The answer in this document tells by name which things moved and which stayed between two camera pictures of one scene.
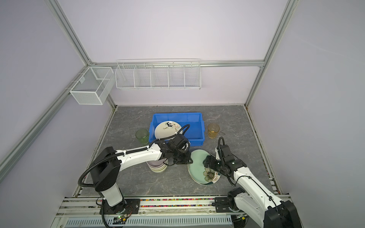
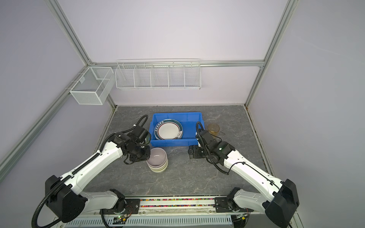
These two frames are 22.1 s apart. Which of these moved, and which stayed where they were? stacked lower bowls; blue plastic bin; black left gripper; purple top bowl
Moved: black left gripper
Stayed: stacked lower bowls; blue plastic bin; purple top bowl
